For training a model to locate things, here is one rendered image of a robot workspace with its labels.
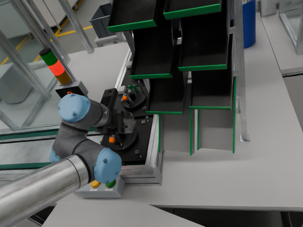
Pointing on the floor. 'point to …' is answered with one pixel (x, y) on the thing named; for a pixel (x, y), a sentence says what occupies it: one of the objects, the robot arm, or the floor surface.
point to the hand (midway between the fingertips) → (125, 118)
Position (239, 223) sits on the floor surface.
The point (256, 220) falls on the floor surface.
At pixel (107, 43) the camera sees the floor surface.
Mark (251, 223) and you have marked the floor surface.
